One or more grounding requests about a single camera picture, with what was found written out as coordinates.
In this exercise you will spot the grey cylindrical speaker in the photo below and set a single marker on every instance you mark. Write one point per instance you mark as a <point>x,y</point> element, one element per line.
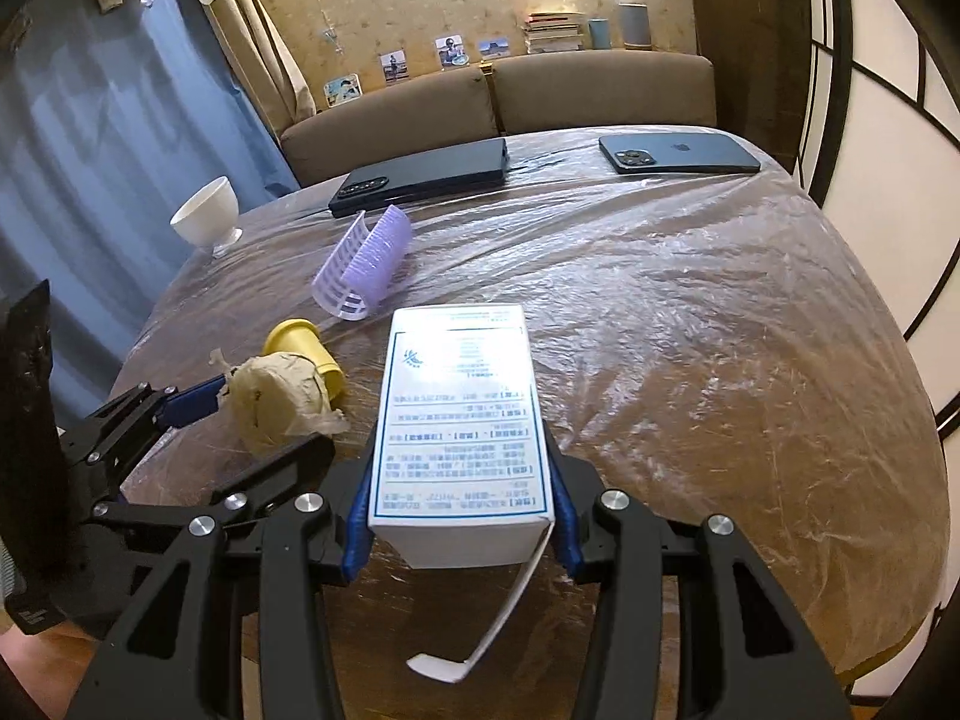
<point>634,26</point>

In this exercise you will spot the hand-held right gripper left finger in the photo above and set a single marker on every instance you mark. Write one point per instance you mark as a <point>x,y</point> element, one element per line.
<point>360,510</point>

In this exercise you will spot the person's left forearm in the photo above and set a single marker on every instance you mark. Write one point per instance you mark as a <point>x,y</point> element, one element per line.
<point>9,652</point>

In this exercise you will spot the dark blue smartphone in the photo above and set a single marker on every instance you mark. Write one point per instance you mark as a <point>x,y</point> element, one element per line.
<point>690,154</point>

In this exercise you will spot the stack of books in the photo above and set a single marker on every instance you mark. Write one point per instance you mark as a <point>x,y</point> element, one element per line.
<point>553,34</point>

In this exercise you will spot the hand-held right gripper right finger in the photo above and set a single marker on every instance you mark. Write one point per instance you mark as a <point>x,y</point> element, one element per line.
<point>566,532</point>

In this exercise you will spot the beige curtain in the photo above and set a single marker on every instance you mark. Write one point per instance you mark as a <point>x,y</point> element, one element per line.
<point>247,37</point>

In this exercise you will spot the beige paper ball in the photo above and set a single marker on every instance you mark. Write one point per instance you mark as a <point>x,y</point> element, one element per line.
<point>277,397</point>

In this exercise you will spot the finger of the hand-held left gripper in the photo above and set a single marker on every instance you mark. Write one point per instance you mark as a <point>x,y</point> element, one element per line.
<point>285,465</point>
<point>191,401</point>

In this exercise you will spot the clear plastic table cover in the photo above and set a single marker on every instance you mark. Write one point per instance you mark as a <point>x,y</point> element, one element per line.
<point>787,465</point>

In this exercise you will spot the white medicine box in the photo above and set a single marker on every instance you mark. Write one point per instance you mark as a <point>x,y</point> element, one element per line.
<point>457,427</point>

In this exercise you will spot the round wooden table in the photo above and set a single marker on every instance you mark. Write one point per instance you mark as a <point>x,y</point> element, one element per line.
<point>637,300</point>

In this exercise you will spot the white panel screen black frame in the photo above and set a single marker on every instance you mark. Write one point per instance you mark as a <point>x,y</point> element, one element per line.
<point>900,202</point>

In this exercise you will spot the yellow plastic cup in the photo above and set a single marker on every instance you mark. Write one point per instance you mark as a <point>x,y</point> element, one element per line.
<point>296,337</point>

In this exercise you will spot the purple hair roller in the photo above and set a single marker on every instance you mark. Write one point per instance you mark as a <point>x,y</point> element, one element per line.
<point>375,262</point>

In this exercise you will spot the dark wooden cabinet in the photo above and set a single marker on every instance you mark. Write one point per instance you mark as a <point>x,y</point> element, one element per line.
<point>750,52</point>

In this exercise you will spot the white footed bowl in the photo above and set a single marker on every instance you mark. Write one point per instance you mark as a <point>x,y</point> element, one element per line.
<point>206,217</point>

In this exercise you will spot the blue curtain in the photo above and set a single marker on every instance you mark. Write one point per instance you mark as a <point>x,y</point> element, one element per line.
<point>112,127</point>

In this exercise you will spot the small photo print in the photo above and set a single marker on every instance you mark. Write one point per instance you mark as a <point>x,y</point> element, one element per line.
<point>343,92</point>
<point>451,52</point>
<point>493,49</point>
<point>394,67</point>

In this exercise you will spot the light blue cylinder container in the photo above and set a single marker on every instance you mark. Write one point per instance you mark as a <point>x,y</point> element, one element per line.
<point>598,34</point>

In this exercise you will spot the black smartphone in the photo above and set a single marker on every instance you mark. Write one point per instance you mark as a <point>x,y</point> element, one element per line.
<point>427,172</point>

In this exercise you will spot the brown sofa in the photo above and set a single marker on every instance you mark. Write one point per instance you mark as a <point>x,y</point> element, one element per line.
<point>600,90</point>

